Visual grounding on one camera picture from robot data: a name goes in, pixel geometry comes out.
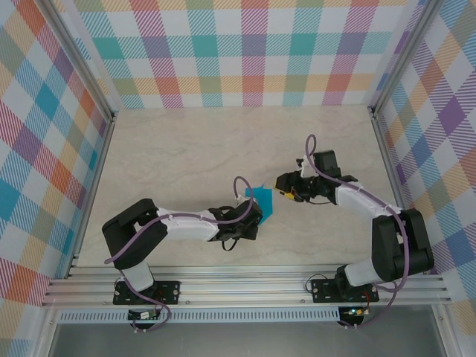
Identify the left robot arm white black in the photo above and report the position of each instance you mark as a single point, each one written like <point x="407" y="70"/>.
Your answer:
<point x="186" y="227"/>

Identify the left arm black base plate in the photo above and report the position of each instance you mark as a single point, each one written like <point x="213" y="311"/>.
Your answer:
<point x="169" y="292"/>

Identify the aluminium side rail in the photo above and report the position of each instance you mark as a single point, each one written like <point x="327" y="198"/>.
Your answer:
<point x="388" y="167"/>
<point x="98" y="167"/>

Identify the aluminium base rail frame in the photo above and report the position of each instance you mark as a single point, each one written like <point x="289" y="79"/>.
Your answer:
<point x="241" y="288"/>

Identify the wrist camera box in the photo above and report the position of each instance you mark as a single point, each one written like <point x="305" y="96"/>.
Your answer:
<point x="327" y="163"/>
<point x="251" y="212"/>

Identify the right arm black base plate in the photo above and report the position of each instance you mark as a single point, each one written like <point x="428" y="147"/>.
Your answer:
<point x="323" y="294"/>

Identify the blue paper sheet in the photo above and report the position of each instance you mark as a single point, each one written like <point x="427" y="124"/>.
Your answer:
<point x="264" y="199"/>

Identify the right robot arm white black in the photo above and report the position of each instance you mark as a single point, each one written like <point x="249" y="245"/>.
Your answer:
<point x="357" y="201"/>

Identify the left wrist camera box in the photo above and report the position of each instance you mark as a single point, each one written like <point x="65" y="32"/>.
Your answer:
<point x="251" y="212"/>

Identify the aluminium corner post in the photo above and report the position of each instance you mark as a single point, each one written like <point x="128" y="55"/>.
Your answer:
<point x="401" y="56"/>
<point x="80" y="56"/>

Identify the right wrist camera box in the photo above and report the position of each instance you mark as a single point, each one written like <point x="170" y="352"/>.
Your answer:
<point x="327" y="163"/>

